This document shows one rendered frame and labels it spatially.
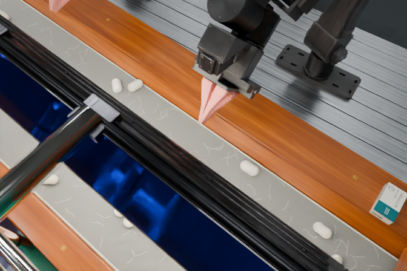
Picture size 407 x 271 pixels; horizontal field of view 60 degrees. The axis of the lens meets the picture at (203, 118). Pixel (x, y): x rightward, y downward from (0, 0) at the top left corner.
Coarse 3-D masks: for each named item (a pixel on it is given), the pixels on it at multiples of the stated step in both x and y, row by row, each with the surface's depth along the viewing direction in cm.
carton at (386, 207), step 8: (392, 184) 60; (384, 192) 59; (392, 192) 59; (400, 192) 59; (376, 200) 60; (384, 200) 58; (392, 200) 58; (400, 200) 58; (376, 208) 58; (384, 208) 58; (392, 208) 58; (400, 208) 58; (376, 216) 59; (384, 216) 57; (392, 216) 57
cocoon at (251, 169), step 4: (244, 160) 65; (240, 164) 65; (244, 164) 64; (248, 164) 64; (252, 164) 64; (244, 168) 64; (248, 168) 64; (252, 168) 64; (256, 168) 64; (248, 172) 64; (252, 172) 64; (256, 172) 64
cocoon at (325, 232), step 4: (316, 224) 59; (320, 224) 59; (316, 228) 59; (320, 228) 59; (324, 228) 59; (328, 228) 59; (320, 232) 59; (324, 232) 58; (328, 232) 58; (324, 236) 58; (328, 236) 58
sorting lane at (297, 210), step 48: (0, 0) 89; (48, 48) 81; (144, 96) 74; (0, 144) 68; (192, 144) 68; (48, 192) 64; (288, 192) 64; (96, 240) 59; (144, 240) 59; (336, 240) 59
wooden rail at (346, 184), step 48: (48, 0) 85; (96, 0) 85; (96, 48) 80; (144, 48) 77; (192, 96) 71; (240, 96) 71; (240, 144) 68; (288, 144) 66; (336, 144) 66; (336, 192) 61; (384, 240) 58
